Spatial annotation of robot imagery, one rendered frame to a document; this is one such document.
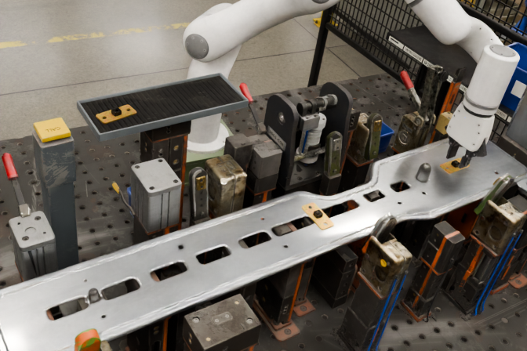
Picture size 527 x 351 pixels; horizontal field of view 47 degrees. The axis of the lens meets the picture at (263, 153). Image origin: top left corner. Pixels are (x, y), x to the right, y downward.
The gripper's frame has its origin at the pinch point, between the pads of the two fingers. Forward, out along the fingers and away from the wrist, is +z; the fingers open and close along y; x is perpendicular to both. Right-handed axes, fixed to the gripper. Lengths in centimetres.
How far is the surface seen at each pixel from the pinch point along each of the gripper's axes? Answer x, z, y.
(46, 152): -98, -9, -30
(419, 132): -1.7, 0.7, -13.1
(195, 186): -72, -4, -13
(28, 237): -107, -2, -15
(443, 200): -13.7, 3.3, 9.0
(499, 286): 6.9, 31.5, 22.9
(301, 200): -46.9, 3.3, -5.9
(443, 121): 6.3, -1.5, -12.3
